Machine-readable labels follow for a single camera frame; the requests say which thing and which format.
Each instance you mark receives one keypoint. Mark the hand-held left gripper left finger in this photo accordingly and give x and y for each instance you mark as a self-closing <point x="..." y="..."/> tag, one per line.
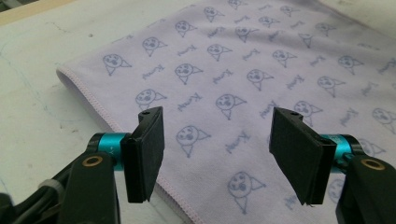
<point x="143" y="155"/>

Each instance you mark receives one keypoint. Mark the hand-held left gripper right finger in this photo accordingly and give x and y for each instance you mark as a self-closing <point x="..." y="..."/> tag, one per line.
<point x="299" y="152"/>

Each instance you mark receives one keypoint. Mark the lilac towel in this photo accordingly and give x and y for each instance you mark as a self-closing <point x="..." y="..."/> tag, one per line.
<point x="218" y="62"/>

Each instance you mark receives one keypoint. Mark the white foam mat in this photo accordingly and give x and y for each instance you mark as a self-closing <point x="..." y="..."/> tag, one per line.
<point x="31" y="77"/>

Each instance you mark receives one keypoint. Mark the wooden table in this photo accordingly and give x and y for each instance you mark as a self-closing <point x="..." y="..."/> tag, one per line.
<point x="25" y="12"/>

